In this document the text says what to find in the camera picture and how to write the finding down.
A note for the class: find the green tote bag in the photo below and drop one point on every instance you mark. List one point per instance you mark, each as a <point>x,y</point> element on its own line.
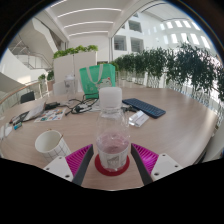
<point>96,81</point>

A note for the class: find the small white box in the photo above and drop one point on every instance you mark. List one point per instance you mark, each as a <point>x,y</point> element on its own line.
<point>139,118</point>

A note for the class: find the black chair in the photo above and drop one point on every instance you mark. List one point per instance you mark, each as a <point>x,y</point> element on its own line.
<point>27,97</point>

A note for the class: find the blue marker pen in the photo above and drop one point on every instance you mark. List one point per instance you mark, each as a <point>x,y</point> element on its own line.
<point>17,126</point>

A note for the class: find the row of green hedge plants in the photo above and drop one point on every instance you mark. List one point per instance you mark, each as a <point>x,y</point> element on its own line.
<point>186,65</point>

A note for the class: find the white gold-grid mug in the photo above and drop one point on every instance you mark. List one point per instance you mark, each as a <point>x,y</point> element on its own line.
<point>50,145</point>

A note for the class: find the green plants on cabinet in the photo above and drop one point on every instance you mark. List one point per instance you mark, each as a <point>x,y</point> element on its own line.
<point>75,51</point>

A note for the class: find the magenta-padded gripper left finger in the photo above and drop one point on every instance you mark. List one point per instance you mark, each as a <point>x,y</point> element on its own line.
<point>77,161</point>

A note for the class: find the clear plastic water bottle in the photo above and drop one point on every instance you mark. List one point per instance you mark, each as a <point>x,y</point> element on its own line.
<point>112,143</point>

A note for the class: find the flat round red coaster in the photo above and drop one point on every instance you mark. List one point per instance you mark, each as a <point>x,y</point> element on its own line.
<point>100,169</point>

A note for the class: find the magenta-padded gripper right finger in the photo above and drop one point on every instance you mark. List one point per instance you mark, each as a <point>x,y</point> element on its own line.
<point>146,159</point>

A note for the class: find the brown planter with green plants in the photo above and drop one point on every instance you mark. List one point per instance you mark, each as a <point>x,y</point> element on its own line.
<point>50,78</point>

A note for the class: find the colourful sticker sheet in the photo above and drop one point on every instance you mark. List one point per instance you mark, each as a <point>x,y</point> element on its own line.
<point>50,115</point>

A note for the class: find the clear plastic jug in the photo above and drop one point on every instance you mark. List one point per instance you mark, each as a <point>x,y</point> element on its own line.
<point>69,87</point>

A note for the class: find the gold spoon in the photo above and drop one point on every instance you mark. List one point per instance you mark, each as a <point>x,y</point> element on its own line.
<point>61,136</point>

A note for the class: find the white cabinet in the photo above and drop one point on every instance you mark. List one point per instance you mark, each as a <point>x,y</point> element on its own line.
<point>68,68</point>

